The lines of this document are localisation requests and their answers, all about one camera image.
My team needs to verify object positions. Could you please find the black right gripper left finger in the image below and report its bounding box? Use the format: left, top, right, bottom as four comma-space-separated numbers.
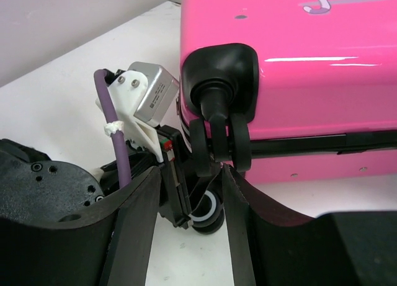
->
1, 167, 161, 285

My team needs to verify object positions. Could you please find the pink suitcase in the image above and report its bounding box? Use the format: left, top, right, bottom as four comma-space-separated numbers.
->
178, 0, 396, 234

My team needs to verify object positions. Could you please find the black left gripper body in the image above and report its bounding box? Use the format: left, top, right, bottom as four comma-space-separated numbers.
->
0, 124, 199, 230

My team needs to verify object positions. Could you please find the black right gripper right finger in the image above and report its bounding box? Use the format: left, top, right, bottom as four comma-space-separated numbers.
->
222, 166, 396, 285

